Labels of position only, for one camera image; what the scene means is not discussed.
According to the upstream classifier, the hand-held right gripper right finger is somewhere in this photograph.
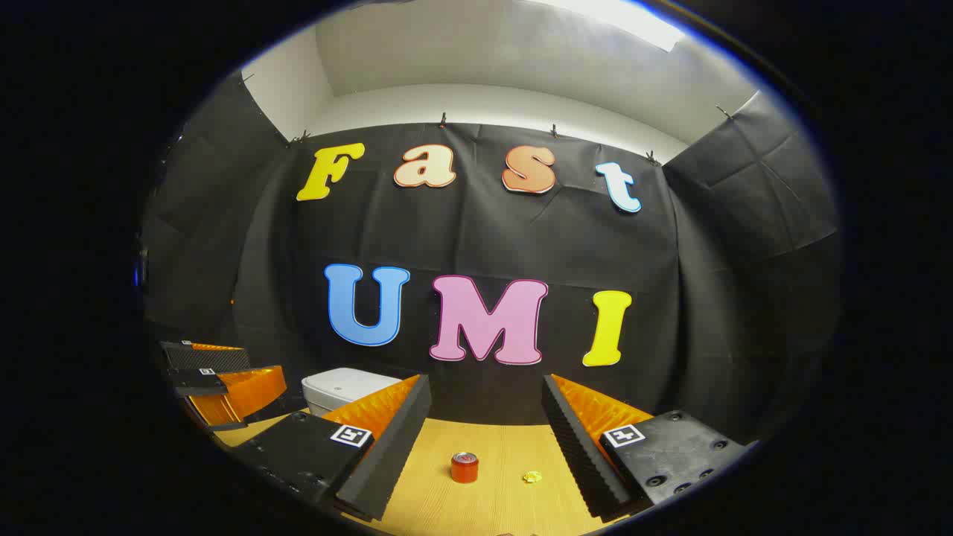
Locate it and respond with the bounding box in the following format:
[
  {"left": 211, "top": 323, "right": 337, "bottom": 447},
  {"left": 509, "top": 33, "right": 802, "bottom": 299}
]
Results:
[{"left": 541, "top": 374, "right": 749, "bottom": 523}]

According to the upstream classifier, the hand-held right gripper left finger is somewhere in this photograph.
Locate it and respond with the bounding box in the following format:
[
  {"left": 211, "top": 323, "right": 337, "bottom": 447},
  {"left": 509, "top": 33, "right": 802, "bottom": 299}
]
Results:
[{"left": 231, "top": 374, "right": 433, "bottom": 522}]

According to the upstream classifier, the white desktop garbage bin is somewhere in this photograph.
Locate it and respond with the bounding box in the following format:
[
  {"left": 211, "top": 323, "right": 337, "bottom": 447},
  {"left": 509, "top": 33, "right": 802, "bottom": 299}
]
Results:
[{"left": 302, "top": 367, "right": 407, "bottom": 418}]

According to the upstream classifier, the wooden desktop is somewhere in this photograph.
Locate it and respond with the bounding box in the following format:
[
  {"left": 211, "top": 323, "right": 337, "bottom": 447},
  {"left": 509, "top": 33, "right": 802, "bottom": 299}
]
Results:
[{"left": 212, "top": 409, "right": 619, "bottom": 536}]

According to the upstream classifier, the black backdrop cloth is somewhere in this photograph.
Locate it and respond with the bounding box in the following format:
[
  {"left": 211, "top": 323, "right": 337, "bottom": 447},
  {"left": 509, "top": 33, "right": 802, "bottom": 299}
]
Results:
[{"left": 138, "top": 71, "right": 842, "bottom": 447}]

